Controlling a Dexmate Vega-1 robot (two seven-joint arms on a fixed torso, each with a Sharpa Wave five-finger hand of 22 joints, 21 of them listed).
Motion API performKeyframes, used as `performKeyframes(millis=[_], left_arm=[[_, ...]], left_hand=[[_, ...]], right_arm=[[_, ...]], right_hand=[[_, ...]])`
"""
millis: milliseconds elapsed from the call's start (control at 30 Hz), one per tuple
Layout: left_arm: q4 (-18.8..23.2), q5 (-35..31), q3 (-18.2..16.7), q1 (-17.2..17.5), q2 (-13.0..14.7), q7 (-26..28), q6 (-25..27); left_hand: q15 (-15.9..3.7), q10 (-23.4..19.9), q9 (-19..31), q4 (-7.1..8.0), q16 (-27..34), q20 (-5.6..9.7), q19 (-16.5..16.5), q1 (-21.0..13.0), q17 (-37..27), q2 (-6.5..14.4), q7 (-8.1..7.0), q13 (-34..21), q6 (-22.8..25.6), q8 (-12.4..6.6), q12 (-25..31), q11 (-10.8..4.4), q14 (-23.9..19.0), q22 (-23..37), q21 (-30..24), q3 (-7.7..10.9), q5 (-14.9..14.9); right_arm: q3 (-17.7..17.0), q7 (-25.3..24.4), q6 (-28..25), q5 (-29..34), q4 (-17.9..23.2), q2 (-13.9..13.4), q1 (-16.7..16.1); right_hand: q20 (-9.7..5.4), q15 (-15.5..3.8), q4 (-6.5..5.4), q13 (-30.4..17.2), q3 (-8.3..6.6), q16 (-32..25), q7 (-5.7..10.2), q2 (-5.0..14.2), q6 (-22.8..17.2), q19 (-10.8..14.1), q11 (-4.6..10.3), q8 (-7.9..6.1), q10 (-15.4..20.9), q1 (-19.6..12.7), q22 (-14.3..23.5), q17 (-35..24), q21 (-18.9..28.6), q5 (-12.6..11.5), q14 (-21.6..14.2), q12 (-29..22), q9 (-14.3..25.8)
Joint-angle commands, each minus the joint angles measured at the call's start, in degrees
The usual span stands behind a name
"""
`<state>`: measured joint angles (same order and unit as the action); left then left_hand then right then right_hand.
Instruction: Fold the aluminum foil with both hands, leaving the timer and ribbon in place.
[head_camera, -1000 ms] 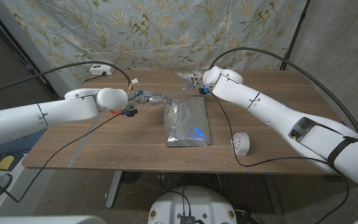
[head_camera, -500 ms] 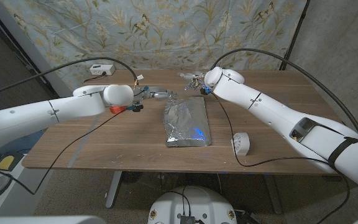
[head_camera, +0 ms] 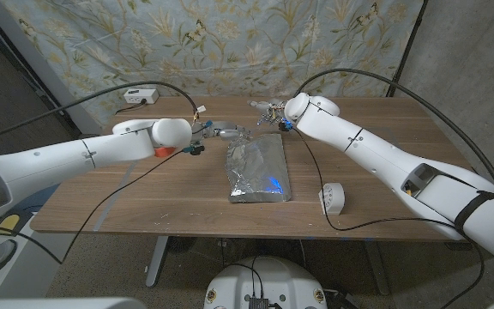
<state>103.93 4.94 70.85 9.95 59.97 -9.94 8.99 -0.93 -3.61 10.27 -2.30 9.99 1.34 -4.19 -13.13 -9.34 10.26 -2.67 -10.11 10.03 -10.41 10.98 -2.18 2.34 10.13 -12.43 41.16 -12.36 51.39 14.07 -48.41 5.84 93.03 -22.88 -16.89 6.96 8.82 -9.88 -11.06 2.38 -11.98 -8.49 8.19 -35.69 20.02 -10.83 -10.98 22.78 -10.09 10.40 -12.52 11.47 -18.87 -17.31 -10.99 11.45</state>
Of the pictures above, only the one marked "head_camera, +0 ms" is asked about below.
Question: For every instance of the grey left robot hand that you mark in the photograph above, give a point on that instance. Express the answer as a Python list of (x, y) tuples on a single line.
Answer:
[(225, 129)]

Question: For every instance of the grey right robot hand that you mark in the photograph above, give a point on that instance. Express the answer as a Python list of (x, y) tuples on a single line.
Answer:
[(272, 112)]

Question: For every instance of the crinkled aluminium foil sheet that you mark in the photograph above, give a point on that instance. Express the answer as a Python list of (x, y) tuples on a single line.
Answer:
[(260, 171)]

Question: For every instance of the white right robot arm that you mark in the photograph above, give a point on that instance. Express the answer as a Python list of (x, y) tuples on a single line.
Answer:
[(401, 163)]

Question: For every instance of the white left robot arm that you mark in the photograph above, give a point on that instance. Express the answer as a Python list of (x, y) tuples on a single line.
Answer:
[(80, 156)]

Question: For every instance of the red ribbon roll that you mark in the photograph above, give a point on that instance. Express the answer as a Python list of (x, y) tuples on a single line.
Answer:
[(165, 152)]

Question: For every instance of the white kitchen timer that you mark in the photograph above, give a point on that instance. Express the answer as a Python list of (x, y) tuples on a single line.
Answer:
[(332, 198)]

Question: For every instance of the blue floral backdrop cloth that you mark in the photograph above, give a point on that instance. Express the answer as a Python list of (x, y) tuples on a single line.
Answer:
[(230, 51)]

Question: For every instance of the white power outlet box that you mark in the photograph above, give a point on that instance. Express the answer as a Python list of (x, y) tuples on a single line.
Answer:
[(140, 96)]

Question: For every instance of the grey metal table leg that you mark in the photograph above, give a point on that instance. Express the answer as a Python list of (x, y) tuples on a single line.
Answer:
[(377, 270), (158, 262)]

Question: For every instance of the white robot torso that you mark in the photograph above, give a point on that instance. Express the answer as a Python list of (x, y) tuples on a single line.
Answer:
[(268, 279)]

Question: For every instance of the black backdrop stand pole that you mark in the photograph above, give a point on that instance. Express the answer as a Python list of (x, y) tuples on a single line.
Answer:
[(414, 26)]

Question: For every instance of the blue storage bin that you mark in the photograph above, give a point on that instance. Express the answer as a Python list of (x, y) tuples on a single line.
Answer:
[(43, 197)]

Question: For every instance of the yellow and black floor mat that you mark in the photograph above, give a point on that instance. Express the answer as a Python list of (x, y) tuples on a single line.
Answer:
[(9, 223)]

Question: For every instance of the grey wall post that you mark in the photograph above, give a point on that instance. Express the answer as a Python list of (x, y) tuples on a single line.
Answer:
[(37, 60)]

